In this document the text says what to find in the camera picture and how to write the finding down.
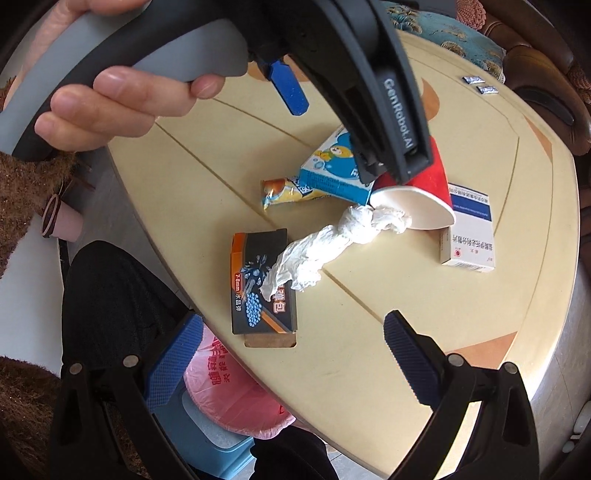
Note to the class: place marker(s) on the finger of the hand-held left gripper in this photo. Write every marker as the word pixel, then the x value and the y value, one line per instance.
pixel 369 168
pixel 288 87

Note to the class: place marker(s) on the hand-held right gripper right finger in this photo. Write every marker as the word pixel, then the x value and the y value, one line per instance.
pixel 411 355

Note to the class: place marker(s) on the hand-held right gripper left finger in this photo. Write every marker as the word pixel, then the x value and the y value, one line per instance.
pixel 175 360

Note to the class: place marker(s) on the red paper cup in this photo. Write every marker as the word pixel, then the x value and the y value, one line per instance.
pixel 429 184

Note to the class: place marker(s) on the pink plastic bin bag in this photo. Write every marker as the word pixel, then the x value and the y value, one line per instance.
pixel 240 401

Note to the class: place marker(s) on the white tissue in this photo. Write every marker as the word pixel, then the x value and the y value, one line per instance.
pixel 314 258

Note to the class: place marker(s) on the person's left forearm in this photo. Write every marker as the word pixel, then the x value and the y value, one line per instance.
pixel 23 198

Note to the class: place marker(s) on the person's right forearm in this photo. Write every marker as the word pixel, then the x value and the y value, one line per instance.
pixel 23 406

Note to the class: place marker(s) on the person's left hand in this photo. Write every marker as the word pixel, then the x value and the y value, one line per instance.
pixel 115 97

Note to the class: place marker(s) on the blue cartoon bear carton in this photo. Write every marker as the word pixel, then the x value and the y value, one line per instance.
pixel 332 180

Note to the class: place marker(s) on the yellow snack wrapper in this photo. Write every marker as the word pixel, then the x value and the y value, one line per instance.
pixel 281 191

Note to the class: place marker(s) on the black and orange box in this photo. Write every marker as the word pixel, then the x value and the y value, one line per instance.
pixel 251 295

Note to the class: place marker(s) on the white and blue medicine box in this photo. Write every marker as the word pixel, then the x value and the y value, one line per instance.
pixel 471 230

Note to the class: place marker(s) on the teal floral cushion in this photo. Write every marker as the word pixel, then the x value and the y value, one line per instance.
pixel 461 32

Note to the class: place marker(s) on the small silver sachet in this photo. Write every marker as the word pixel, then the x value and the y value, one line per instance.
pixel 471 80
pixel 488 90

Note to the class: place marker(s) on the brown leather chair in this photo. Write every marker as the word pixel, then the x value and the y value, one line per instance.
pixel 545 74

